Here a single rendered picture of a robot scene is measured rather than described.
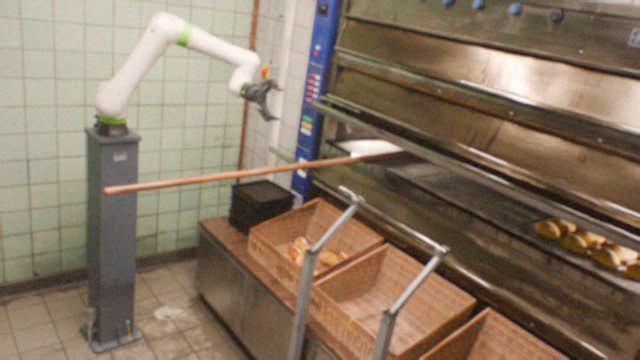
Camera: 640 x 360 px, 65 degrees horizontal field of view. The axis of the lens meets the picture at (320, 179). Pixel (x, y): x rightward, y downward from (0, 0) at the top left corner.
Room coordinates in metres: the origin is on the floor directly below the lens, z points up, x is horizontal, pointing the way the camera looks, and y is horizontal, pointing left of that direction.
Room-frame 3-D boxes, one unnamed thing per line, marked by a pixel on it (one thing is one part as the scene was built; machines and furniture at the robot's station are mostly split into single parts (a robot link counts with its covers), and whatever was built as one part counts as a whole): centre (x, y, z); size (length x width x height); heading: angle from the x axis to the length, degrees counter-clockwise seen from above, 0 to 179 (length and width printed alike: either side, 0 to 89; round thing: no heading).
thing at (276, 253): (2.44, -0.02, 0.72); 0.56 x 0.49 x 0.28; 42
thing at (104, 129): (2.39, 1.08, 1.23); 0.26 x 0.15 x 0.06; 45
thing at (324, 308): (1.98, -0.40, 0.72); 0.56 x 0.49 x 0.28; 41
